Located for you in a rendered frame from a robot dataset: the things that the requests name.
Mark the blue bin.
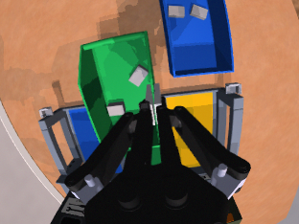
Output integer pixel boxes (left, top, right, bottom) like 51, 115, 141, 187
159, 0, 234, 78

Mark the green bin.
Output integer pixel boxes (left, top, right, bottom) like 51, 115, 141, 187
78, 31, 154, 143

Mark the grey metal shelf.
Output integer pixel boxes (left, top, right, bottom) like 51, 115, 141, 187
38, 82, 243, 194

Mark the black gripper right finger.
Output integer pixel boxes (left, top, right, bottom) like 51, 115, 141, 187
154, 83, 251, 207

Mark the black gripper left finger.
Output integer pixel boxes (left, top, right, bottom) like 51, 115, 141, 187
64, 84, 155, 209

